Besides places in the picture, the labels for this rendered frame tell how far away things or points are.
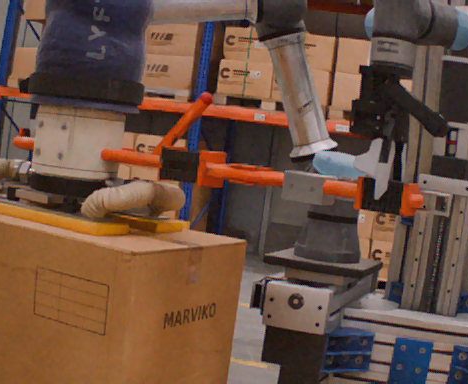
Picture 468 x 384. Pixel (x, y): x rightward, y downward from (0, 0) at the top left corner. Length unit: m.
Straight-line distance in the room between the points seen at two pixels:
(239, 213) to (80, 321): 9.04
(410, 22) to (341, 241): 0.69
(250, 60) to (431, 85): 7.14
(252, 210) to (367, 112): 9.00
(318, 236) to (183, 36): 7.56
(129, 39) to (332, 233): 0.64
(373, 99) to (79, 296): 0.56
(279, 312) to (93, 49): 0.67
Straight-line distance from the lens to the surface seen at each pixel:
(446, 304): 1.98
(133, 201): 1.48
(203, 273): 1.54
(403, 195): 1.33
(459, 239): 1.96
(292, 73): 2.04
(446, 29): 1.44
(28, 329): 1.47
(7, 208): 1.57
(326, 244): 1.90
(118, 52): 1.56
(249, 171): 1.43
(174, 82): 9.35
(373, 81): 1.38
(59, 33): 1.57
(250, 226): 10.36
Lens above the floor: 1.27
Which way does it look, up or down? 3 degrees down
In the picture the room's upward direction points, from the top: 7 degrees clockwise
